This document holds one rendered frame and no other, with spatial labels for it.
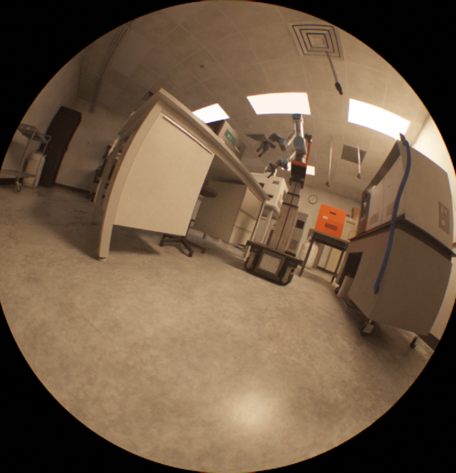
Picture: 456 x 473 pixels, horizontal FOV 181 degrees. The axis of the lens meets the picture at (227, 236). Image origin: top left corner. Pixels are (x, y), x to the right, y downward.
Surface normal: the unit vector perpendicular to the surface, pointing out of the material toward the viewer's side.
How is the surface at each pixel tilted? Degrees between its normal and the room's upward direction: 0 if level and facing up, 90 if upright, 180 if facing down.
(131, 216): 90
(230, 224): 90
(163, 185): 90
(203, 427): 0
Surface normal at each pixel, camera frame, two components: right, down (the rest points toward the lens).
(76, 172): 0.80, 0.31
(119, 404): 0.32, -0.95
